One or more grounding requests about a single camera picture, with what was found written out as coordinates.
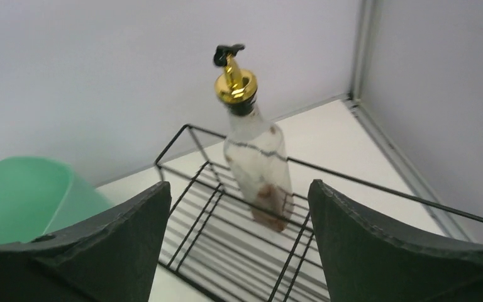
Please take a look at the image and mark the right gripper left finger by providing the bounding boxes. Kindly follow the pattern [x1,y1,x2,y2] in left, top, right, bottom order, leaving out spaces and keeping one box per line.
[0,181,172,301]

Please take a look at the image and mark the black wire rack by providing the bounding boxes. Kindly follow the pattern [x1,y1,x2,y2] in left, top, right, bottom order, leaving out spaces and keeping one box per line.
[155,124,483,301]

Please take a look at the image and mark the gold spout oil bottle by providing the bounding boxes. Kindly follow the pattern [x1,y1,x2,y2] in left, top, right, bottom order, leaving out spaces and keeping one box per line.
[213,44,294,232]

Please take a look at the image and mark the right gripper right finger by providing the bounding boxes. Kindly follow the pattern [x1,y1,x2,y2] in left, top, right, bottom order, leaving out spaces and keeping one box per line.
[308,179,483,301]

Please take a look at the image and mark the green plastic bin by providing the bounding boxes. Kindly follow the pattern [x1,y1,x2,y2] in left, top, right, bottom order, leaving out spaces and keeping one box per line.
[0,156,112,245]

